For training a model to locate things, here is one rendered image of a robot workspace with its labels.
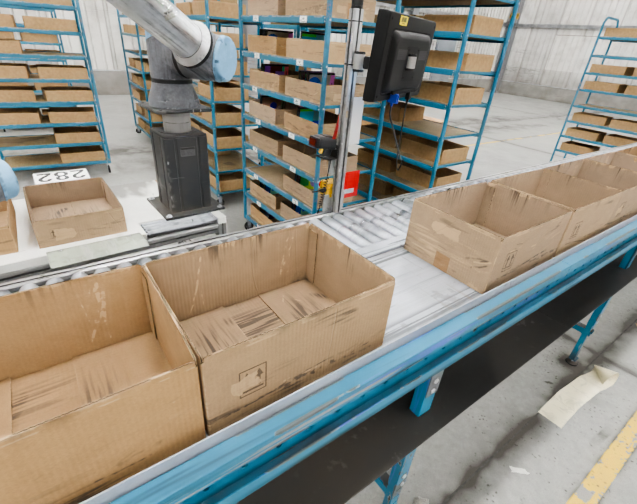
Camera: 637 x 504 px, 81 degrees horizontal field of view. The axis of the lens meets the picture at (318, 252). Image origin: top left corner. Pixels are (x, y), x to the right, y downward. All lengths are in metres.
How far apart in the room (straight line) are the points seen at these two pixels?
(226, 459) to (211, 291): 0.37
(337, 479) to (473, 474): 0.96
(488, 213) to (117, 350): 1.22
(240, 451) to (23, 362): 0.43
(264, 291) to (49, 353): 0.44
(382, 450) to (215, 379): 0.52
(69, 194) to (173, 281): 1.17
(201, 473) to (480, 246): 0.80
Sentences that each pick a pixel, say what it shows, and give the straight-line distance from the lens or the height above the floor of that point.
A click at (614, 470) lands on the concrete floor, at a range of 2.15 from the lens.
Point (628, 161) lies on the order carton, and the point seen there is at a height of 1.01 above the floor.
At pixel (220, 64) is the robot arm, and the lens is 1.46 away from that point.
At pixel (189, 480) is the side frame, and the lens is 0.62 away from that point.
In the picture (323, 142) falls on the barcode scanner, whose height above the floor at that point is 1.07.
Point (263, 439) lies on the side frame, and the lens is 0.64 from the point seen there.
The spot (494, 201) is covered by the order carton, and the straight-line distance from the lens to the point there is 1.47.
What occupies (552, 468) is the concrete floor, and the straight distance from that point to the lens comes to 1.99.
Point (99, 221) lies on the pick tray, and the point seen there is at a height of 0.81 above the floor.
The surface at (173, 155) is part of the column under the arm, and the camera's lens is 1.62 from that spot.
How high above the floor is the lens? 1.44
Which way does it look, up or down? 29 degrees down
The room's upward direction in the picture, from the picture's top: 5 degrees clockwise
